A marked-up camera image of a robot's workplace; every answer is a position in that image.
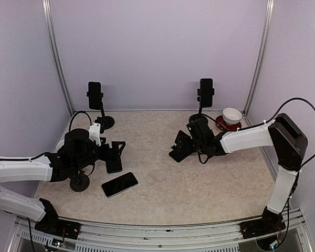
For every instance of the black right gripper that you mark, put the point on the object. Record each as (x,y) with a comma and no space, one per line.
(187,146)

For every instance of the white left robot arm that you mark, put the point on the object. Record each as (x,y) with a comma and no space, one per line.
(81,149)

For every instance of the black smartphone blue edge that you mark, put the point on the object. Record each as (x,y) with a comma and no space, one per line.
(114,166)

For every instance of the black round-base pole stand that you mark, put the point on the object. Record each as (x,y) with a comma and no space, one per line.
(199,113)

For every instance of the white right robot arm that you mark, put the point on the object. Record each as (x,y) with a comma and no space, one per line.
(281,134)

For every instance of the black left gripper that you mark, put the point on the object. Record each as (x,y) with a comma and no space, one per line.
(115,154)

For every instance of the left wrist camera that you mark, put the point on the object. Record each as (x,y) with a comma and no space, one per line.
(94,131)

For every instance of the black smartphone silver edge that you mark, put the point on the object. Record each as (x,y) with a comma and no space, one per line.
(119,184)

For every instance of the white ceramic bowl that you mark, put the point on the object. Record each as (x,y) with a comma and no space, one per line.
(231,116)

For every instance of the red round saucer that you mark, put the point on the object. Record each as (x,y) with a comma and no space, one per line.
(224,126)

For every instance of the brown-base plate phone stand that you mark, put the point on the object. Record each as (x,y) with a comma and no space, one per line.
(79,183)

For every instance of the black folding phone stand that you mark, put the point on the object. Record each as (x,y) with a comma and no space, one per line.
(178,153)

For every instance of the light blue mug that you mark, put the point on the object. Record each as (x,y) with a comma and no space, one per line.
(59,144)

